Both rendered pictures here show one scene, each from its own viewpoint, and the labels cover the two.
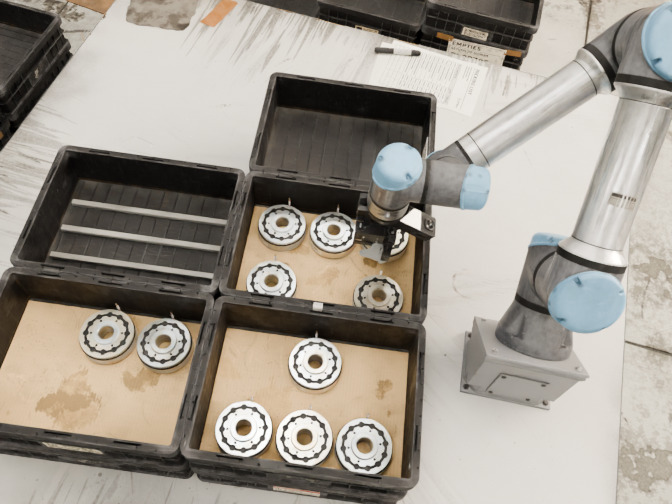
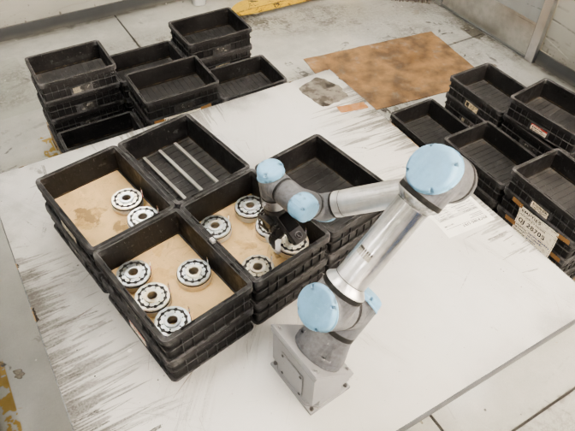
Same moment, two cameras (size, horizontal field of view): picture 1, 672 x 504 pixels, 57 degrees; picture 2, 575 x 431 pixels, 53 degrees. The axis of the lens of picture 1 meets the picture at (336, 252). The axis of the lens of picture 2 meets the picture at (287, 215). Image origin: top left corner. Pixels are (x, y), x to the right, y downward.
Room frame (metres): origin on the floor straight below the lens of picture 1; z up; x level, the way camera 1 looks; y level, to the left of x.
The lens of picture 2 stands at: (-0.08, -0.97, 2.23)
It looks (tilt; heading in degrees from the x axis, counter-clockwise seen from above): 46 degrees down; 48
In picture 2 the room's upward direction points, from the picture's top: 2 degrees clockwise
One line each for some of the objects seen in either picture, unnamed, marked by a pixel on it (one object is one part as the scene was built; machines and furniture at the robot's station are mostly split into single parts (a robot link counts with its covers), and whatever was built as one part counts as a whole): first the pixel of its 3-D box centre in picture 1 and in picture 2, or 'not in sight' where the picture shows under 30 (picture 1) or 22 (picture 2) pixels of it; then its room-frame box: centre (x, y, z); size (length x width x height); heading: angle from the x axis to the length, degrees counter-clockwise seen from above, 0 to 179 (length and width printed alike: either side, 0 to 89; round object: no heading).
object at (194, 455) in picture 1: (310, 387); (171, 270); (0.36, 0.01, 0.92); 0.40 x 0.30 x 0.02; 90
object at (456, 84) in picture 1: (428, 75); (445, 201); (1.41, -0.20, 0.70); 0.33 x 0.23 x 0.01; 81
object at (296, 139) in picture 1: (345, 147); (323, 192); (0.96, 0.01, 0.87); 0.40 x 0.30 x 0.11; 90
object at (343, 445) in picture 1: (364, 446); (172, 321); (0.28, -0.10, 0.86); 0.10 x 0.10 x 0.01
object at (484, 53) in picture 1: (473, 59); (533, 231); (1.85, -0.41, 0.41); 0.31 x 0.02 x 0.16; 80
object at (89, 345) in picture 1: (106, 333); (127, 198); (0.42, 0.41, 0.86); 0.10 x 0.10 x 0.01
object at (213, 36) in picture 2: not in sight; (212, 60); (1.59, 1.64, 0.37); 0.40 x 0.30 x 0.45; 171
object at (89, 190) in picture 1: (140, 230); (184, 168); (0.66, 0.41, 0.87); 0.40 x 0.30 x 0.11; 90
